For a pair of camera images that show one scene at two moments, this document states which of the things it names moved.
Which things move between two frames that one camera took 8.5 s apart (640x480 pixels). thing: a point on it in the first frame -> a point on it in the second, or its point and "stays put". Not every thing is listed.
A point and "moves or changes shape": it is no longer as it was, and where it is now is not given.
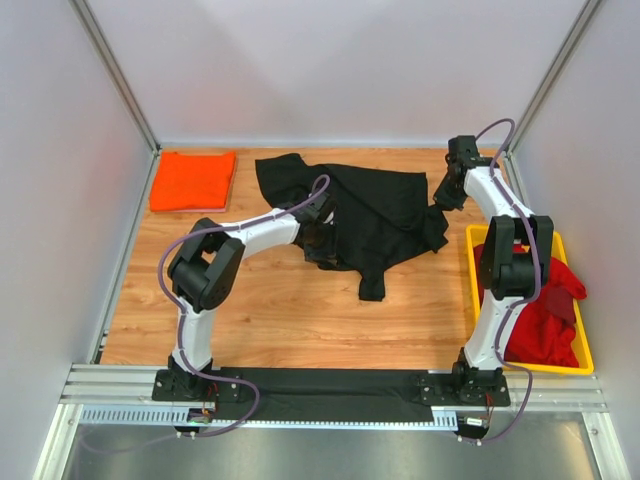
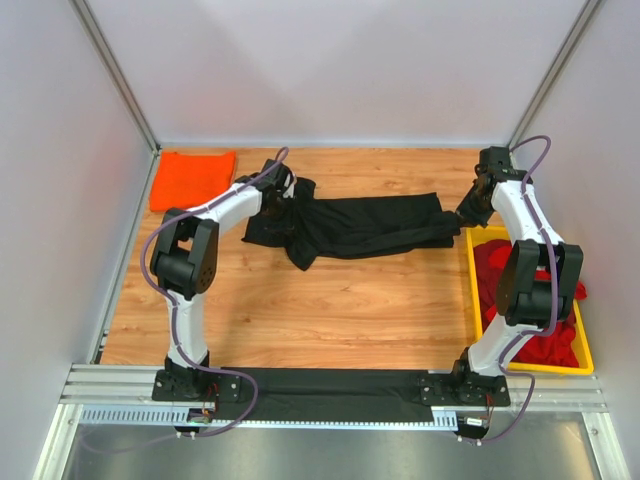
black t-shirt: x=381 y=214 moves or changes shape
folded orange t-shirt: x=193 y=182 stays put
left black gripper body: x=320 y=248 -> x=273 y=205
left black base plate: x=196 y=387 stays put
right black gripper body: x=447 y=195 -> x=473 y=210
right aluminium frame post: x=509 y=158 stays put
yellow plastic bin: x=476 y=236 stays put
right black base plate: x=437 y=389 stays put
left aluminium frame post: x=117 y=74 stays put
